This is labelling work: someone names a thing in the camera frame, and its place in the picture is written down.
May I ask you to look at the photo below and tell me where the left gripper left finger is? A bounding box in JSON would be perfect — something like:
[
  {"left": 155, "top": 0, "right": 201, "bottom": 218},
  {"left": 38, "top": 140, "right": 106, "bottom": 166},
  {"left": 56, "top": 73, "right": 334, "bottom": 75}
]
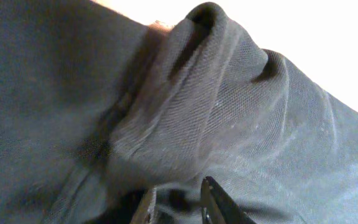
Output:
[{"left": 91, "top": 188, "right": 158, "bottom": 224}]

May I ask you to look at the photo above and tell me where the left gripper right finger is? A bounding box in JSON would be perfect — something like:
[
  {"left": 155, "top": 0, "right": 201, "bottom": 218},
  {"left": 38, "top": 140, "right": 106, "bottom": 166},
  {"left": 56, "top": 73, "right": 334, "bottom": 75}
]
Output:
[{"left": 200, "top": 176, "right": 256, "bottom": 224}]

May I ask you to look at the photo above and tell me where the black t-shirt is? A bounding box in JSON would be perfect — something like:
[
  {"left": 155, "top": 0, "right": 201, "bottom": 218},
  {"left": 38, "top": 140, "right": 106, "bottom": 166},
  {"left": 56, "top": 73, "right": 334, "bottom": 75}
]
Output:
[{"left": 0, "top": 1, "right": 358, "bottom": 223}]

